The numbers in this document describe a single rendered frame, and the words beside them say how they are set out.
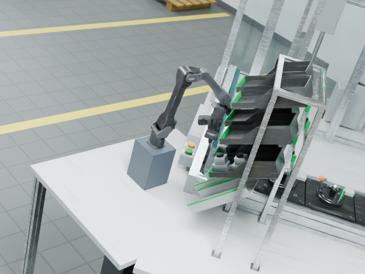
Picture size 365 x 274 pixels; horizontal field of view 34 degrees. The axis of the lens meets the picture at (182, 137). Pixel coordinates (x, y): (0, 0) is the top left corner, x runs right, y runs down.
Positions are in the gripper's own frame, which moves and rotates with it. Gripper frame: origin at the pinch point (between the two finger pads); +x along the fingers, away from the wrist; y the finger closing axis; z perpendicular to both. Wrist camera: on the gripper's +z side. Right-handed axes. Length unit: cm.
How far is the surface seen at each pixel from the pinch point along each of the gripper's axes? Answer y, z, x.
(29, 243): 36, 69, 68
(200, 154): -4.6, 2.6, 14.0
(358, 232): 17, -77, 15
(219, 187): 36.5, -9.9, 1.4
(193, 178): 16.9, 2.1, 14.3
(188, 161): 2.0, 6.7, 16.1
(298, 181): -5.8, -47.4, 12.2
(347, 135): -95, -80, 23
